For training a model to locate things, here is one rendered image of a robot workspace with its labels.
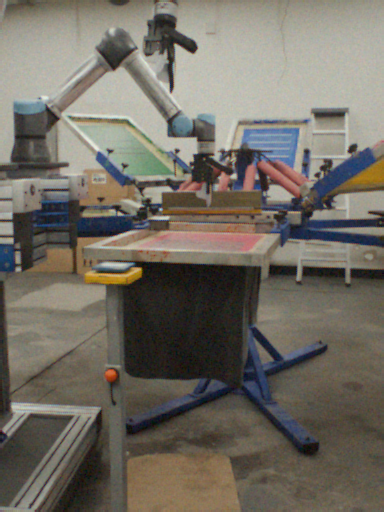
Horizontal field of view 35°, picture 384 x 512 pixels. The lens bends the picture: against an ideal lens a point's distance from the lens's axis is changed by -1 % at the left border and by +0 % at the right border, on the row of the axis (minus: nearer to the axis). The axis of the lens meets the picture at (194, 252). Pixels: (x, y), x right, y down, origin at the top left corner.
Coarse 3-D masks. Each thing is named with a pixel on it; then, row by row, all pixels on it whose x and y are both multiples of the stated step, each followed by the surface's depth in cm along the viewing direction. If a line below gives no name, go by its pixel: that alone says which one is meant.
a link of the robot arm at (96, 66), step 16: (96, 48) 228; (96, 64) 229; (112, 64) 229; (64, 80) 231; (80, 80) 230; (96, 80) 233; (48, 96) 231; (64, 96) 230; (48, 112) 229; (48, 128) 234
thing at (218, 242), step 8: (208, 240) 235; (216, 240) 235; (224, 240) 235; (232, 240) 235; (240, 240) 235; (248, 240) 235; (256, 240) 235; (192, 248) 214; (200, 248) 215; (208, 248) 215; (216, 248) 215; (224, 248) 215; (232, 248) 215; (240, 248) 215; (248, 248) 215
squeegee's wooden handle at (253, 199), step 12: (168, 192) 245; (180, 192) 244; (192, 192) 243; (216, 192) 241; (228, 192) 240; (240, 192) 238; (252, 192) 237; (168, 204) 246; (180, 204) 245; (192, 204) 244; (204, 204) 243; (216, 204) 241; (228, 204) 240; (240, 204) 239; (252, 204) 238
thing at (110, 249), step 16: (176, 224) 264; (192, 224) 262; (208, 224) 261; (224, 224) 259; (240, 224) 258; (112, 240) 210; (128, 240) 225; (272, 240) 210; (96, 256) 194; (112, 256) 192; (128, 256) 191; (144, 256) 190; (160, 256) 189; (176, 256) 187; (192, 256) 186; (208, 256) 185; (224, 256) 184; (240, 256) 183; (256, 256) 181
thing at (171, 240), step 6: (168, 234) 253; (174, 234) 253; (180, 234) 253; (186, 234) 253; (192, 234) 253; (198, 234) 253; (204, 234) 253; (210, 234) 253; (156, 240) 235; (162, 240) 235; (168, 240) 235; (174, 240) 235; (180, 240) 235; (186, 240) 235; (192, 240) 235; (198, 240) 235; (204, 240) 235; (138, 246) 219; (144, 246) 220; (150, 246) 220; (156, 246) 220; (162, 246) 220; (168, 246) 220; (174, 246) 220; (180, 246) 220; (186, 246) 220; (192, 246) 220
